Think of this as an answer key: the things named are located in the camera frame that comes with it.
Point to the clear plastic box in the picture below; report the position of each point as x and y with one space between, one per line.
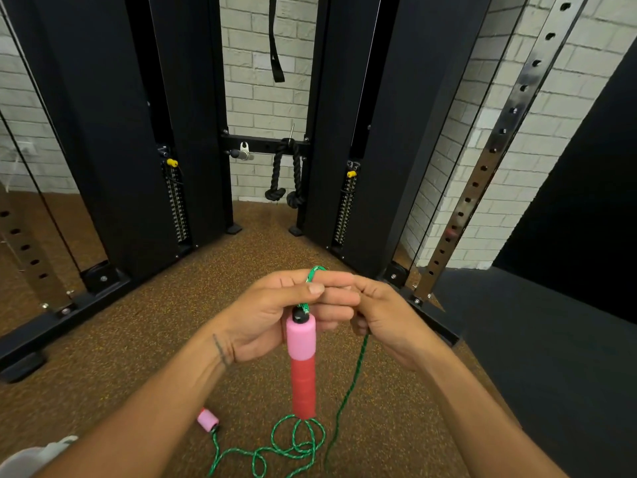
30 460

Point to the chrome perforated upright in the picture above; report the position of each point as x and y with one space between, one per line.
30 253
497 144

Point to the white wall socket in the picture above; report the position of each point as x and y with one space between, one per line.
28 149

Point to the person's left forearm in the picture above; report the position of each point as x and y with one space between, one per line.
139 418

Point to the black crossbar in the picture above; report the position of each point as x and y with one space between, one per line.
264 145

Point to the black steel base beam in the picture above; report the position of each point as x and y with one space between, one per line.
55 328
438 318

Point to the metal weight stack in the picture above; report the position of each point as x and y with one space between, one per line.
344 214
178 209

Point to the person's right forearm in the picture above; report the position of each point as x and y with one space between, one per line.
487 428

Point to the black weight machine tower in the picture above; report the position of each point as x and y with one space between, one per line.
413 134
99 134

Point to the person's right hand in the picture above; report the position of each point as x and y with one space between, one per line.
393 328

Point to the person's left hand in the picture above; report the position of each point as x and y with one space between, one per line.
259 313

